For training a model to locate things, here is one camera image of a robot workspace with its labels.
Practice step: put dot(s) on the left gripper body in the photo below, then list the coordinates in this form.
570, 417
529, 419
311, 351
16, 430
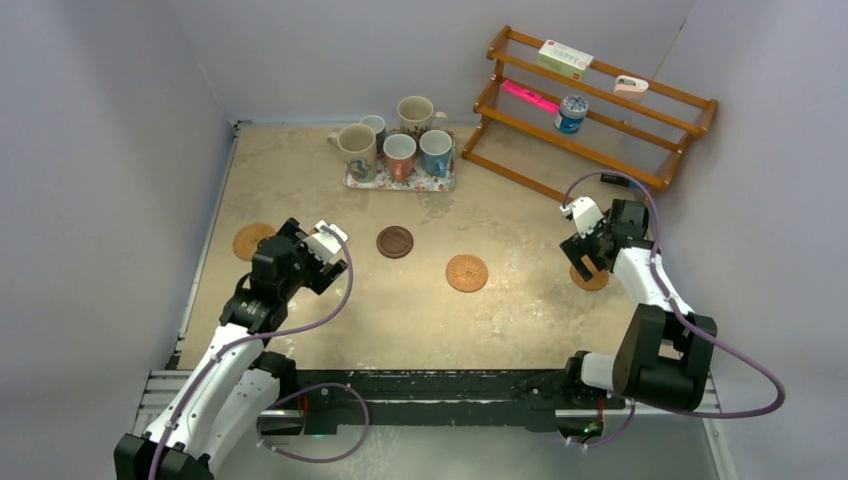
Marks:
306, 265

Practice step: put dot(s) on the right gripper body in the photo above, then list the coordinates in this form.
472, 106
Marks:
602, 231

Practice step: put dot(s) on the orange coaster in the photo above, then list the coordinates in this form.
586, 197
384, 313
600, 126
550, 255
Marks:
597, 281

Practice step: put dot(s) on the woven rattan coaster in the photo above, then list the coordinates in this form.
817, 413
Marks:
245, 242
466, 273

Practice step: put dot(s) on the dark wooden coaster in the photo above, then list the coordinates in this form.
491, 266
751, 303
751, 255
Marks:
394, 242

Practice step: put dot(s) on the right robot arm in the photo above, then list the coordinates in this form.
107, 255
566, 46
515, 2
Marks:
659, 362

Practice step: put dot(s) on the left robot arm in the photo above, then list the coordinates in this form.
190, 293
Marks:
236, 377

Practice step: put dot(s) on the black blue marker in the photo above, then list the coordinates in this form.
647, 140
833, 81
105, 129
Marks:
620, 181

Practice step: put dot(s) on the blue white jar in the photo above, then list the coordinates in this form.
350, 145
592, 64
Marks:
572, 111

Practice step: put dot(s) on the beige mug with pattern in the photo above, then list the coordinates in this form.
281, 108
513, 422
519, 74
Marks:
359, 146

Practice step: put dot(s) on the pink white tape dispenser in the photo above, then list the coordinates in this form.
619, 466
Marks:
631, 88

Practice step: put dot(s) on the pink highlighter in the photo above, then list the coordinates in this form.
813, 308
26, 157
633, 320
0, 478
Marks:
529, 97

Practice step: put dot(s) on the pink mug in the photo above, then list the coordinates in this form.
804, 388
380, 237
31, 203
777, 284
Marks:
399, 151

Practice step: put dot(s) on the small grey mug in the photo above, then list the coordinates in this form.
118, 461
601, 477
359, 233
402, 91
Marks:
378, 125

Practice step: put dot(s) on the white green box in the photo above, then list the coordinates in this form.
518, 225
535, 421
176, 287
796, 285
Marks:
564, 60

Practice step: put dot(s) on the blue mug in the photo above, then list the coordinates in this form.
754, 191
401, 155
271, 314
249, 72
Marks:
436, 147

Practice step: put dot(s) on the tall beige mug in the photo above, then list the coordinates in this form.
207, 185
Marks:
417, 115

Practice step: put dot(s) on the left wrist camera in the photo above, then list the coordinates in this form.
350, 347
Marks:
326, 241

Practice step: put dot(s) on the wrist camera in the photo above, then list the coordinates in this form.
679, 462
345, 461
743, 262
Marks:
584, 213
326, 241

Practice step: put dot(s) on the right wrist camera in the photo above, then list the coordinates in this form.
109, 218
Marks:
584, 213

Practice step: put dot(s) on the black aluminium base frame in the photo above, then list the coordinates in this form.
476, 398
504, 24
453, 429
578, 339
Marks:
546, 400

